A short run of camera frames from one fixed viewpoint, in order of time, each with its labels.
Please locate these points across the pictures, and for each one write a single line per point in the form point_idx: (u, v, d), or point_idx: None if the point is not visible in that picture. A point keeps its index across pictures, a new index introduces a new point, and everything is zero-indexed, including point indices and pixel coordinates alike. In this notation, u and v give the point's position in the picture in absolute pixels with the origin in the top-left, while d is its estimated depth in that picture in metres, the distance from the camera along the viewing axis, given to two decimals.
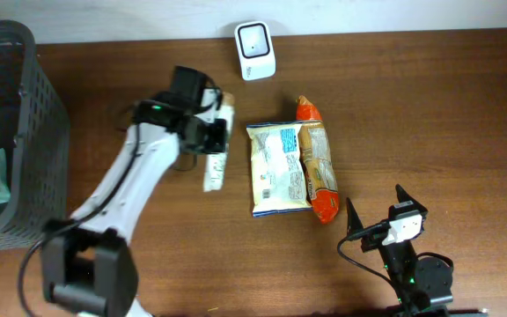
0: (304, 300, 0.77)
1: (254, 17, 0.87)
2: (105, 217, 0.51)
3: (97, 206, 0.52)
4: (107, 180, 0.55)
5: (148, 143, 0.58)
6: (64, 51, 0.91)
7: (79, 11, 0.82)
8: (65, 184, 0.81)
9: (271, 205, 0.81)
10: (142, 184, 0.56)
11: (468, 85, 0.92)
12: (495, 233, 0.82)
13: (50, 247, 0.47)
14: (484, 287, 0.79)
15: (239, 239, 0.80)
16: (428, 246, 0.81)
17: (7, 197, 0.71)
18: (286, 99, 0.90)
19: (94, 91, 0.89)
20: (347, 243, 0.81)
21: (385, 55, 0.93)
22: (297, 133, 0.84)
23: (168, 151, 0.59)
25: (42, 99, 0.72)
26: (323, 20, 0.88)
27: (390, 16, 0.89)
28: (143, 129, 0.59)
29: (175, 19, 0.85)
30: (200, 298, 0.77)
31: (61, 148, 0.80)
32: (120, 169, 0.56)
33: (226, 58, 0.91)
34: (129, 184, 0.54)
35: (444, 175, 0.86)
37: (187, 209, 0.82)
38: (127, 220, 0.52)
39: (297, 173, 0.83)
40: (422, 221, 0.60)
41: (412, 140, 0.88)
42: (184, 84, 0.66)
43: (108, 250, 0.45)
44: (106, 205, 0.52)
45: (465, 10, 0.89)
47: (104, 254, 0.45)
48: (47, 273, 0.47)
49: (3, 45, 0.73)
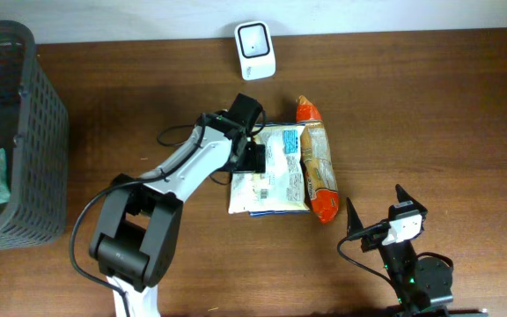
0: (304, 300, 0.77)
1: (254, 17, 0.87)
2: (168, 183, 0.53)
3: (162, 173, 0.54)
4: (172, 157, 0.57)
5: (209, 140, 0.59)
6: (64, 51, 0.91)
7: (79, 11, 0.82)
8: (65, 185, 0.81)
9: (268, 205, 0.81)
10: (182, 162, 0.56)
11: (468, 85, 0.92)
12: (495, 233, 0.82)
13: (116, 197, 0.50)
14: (484, 286, 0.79)
15: (239, 239, 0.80)
16: (428, 246, 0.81)
17: (7, 197, 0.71)
18: (286, 99, 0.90)
19: (94, 91, 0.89)
20: (348, 243, 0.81)
21: (385, 55, 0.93)
22: (299, 135, 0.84)
23: (222, 152, 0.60)
25: (42, 100, 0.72)
26: (323, 20, 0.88)
27: (390, 16, 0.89)
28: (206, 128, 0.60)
29: (175, 19, 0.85)
30: (200, 298, 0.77)
31: (61, 148, 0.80)
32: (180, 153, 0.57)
33: (226, 58, 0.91)
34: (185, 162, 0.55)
35: (444, 175, 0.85)
37: (187, 209, 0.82)
38: (184, 193, 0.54)
39: (297, 174, 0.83)
40: (422, 221, 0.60)
41: (412, 140, 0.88)
42: (243, 108, 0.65)
43: (165, 210, 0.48)
44: (170, 173, 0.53)
45: (465, 11, 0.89)
47: (161, 213, 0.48)
48: (104, 219, 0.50)
49: (3, 45, 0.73)
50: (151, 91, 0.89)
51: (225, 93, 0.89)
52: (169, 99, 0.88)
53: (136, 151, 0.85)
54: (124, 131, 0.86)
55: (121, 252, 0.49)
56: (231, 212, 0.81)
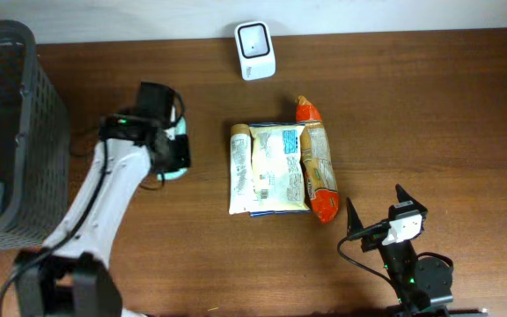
0: (304, 300, 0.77)
1: (254, 17, 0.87)
2: (77, 240, 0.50)
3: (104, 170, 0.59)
4: (75, 205, 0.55)
5: (117, 159, 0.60)
6: (63, 50, 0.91)
7: (79, 11, 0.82)
8: (65, 184, 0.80)
9: (268, 205, 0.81)
10: (119, 195, 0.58)
11: (467, 85, 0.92)
12: (495, 233, 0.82)
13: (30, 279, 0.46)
14: (485, 287, 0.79)
15: (239, 239, 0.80)
16: (429, 246, 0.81)
17: None
18: (286, 99, 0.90)
19: (93, 90, 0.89)
20: (348, 243, 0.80)
21: (385, 55, 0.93)
22: (298, 135, 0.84)
23: (137, 163, 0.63)
25: (41, 99, 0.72)
26: (323, 20, 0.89)
27: (391, 16, 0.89)
28: (111, 144, 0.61)
29: (175, 19, 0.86)
30: (200, 298, 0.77)
31: (62, 149, 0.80)
32: (91, 186, 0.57)
33: (226, 58, 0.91)
34: (104, 204, 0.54)
35: (444, 175, 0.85)
37: (188, 209, 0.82)
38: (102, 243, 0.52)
39: (297, 174, 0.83)
40: (422, 221, 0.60)
41: (411, 140, 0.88)
42: (145, 99, 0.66)
43: (84, 274, 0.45)
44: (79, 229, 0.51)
45: (465, 10, 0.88)
47: (78, 275, 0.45)
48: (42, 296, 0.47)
49: (3, 46, 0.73)
50: None
51: (225, 93, 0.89)
52: None
53: None
54: None
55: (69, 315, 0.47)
56: (232, 212, 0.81)
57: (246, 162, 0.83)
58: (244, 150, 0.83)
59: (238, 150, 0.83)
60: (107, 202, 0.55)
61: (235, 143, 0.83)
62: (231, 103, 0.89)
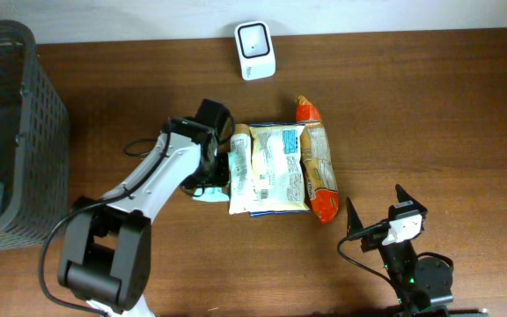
0: (304, 300, 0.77)
1: (254, 17, 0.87)
2: (132, 201, 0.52)
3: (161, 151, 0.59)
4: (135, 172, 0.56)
5: (175, 148, 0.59)
6: (63, 50, 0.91)
7: (79, 11, 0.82)
8: (65, 184, 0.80)
9: (268, 204, 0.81)
10: (173, 178, 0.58)
11: (467, 84, 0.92)
12: (495, 233, 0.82)
13: (78, 222, 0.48)
14: (485, 287, 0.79)
15: (239, 239, 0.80)
16: (428, 246, 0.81)
17: None
18: (286, 99, 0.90)
19: (93, 90, 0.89)
20: (348, 243, 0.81)
21: (385, 55, 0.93)
22: (298, 135, 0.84)
23: (188, 163, 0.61)
25: (42, 99, 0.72)
26: (323, 20, 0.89)
27: (391, 16, 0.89)
28: (174, 136, 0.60)
29: (175, 19, 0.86)
30: (200, 298, 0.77)
31: (62, 149, 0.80)
32: (149, 163, 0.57)
33: (226, 58, 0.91)
34: (157, 178, 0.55)
35: (444, 175, 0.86)
37: (187, 209, 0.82)
38: (151, 208, 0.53)
39: (297, 174, 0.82)
40: (422, 221, 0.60)
41: (411, 140, 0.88)
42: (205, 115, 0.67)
43: (132, 229, 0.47)
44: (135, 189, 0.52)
45: (465, 10, 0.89)
47: (128, 233, 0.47)
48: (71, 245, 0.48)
49: (3, 45, 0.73)
50: (151, 91, 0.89)
51: (225, 93, 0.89)
52: (169, 98, 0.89)
53: (136, 151, 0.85)
54: (124, 132, 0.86)
55: (99, 275, 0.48)
56: (232, 212, 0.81)
57: (246, 162, 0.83)
58: (244, 150, 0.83)
59: (238, 150, 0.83)
60: (162, 179, 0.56)
61: (235, 143, 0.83)
62: (231, 103, 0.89)
